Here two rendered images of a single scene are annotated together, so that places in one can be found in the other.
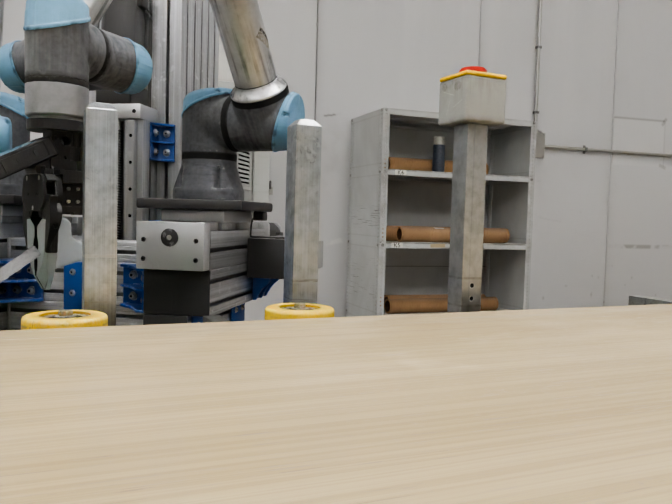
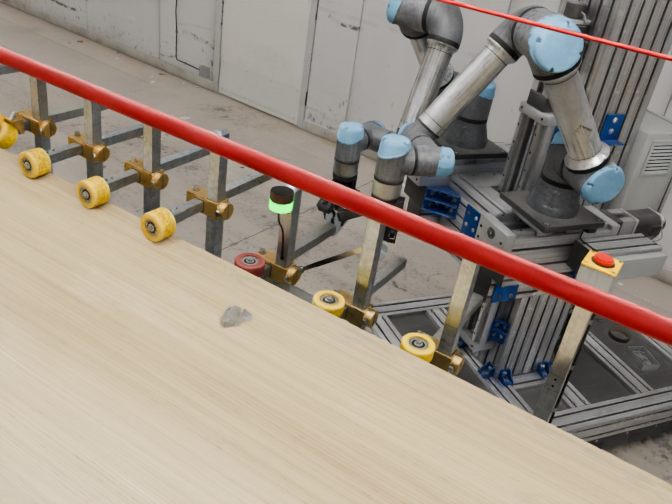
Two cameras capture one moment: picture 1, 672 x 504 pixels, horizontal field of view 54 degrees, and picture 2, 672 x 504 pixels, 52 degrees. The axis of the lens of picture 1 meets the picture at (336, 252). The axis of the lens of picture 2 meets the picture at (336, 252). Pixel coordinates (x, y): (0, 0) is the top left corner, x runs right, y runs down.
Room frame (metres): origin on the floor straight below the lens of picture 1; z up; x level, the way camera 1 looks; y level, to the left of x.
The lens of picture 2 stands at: (-0.19, -0.84, 1.86)
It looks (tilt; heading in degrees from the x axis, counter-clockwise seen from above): 30 degrees down; 53
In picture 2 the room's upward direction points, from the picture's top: 9 degrees clockwise
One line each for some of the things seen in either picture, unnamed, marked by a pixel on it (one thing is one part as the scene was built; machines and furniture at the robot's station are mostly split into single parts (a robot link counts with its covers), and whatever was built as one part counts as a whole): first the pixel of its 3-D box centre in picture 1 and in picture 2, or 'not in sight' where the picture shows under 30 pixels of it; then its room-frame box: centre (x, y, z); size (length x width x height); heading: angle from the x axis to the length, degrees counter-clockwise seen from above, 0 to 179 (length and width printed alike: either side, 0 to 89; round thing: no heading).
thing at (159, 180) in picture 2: not in sight; (146, 174); (0.45, 0.98, 0.95); 0.13 x 0.06 x 0.05; 114
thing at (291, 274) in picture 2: not in sight; (276, 268); (0.65, 0.52, 0.85); 0.13 x 0.06 x 0.05; 114
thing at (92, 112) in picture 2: not in sight; (94, 160); (0.35, 1.18, 0.91); 0.03 x 0.03 x 0.48; 24
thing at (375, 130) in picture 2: not in sight; (372, 137); (1.05, 0.70, 1.12); 0.11 x 0.11 x 0.08; 22
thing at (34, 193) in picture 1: (62, 170); (384, 216); (0.86, 0.35, 1.06); 0.09 x 0.08 x 0.12; 134
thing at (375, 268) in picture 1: (437, 263); not in sight; (3.63, -0.56, 0.78); 0.90 x 0.45 x 1.55; 110
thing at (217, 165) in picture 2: not in sight; (215, 209); (0.56, 0.73, 0.94); 0.03 x 0.03 x 0.48; 24
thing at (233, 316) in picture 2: not in sight; (233, 313); (0.41, 0.29, 0.91); 0.09 x 0.07 x 0.02; 18
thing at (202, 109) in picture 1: (213, 122); (570, 155); (1.43, 0.27, 1.21); 0.13 x 0.12 x 0.14; 69
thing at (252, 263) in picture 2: not in sight; (248, 277); (0.55, 0.49, 0.85); 0.08 x 0.08 x 0.11
